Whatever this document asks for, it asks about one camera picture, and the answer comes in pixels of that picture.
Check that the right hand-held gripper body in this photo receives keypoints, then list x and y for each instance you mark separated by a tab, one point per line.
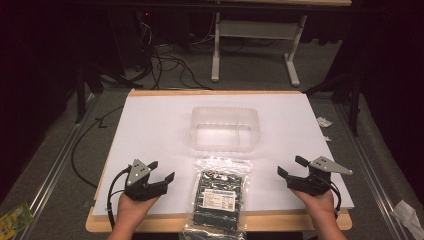
311	185

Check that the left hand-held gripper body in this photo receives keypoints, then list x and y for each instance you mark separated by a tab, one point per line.
136	175

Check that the clear plastic bag of black parts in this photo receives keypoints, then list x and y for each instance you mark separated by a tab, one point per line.
218	200

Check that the clear plastic container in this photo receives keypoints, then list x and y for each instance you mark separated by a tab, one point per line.
225	115

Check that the person's right hand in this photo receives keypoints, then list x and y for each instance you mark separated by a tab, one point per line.
321	208

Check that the person's left hand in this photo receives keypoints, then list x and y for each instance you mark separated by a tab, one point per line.
131	211

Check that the white board sheet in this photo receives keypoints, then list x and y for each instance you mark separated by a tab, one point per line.
156	133

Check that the small crumpled white paper scrap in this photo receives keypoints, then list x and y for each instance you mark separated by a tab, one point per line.
327	138

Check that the large crumpled white paper scrap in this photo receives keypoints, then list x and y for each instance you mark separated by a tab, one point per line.
324	122

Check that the black metal stand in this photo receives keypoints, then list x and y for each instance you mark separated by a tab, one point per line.
80	90
354	96

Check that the white crumpled cloth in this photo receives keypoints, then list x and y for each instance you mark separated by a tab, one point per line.
408	215

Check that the green printed packet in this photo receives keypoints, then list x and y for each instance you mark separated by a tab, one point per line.
13	221

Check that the silver metal floor rail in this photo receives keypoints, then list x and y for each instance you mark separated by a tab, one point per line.
370	166
56	166

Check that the white metal desk frame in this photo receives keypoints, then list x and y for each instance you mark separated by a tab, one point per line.
256	30

